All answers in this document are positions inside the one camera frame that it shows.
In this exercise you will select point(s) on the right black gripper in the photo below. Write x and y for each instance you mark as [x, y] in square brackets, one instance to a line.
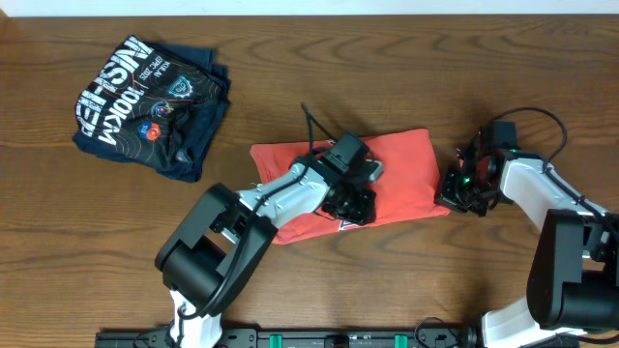
[446, 195]

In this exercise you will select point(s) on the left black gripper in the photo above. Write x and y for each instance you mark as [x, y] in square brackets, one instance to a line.
[368, 208]

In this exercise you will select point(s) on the orange-red t-shirt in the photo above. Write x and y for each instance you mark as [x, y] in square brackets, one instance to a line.
[405, 190]

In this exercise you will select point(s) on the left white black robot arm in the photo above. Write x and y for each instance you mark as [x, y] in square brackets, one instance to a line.
[210, 257]

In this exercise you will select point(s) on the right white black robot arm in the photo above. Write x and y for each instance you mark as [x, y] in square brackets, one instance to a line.
[572, 287]

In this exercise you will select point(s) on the folded dark printed t-shirt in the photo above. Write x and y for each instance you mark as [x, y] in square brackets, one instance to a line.
[154, 104]

